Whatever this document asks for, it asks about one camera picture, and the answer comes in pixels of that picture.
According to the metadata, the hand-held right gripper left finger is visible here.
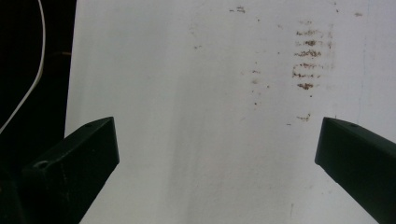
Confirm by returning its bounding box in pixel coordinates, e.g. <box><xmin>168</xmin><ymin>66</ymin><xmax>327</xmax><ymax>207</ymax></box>
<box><xmin>21</xmin><ymin>116</ymin><xmax>120</xmax><ymax>224</ymax></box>

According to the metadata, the thin white cable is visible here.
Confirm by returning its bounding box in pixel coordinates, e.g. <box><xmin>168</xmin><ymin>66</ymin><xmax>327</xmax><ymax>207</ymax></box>
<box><xmin>0</xmin><ymin>0</ymin><xmax>47</xmax><ymax>135</ymax></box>

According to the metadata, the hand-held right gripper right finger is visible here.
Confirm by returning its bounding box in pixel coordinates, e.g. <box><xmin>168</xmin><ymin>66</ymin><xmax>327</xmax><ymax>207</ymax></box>
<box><xmin>314</xmin><ymin>116</ymin><xmax>396</xmax><ymax>224</ymax></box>

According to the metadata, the white table mat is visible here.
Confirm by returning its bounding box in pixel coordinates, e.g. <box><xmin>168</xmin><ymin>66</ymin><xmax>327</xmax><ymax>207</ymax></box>
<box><xmin>64</xmin><ymin>0</ymin><xmax>396</xmax><ymax>224</ymax></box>

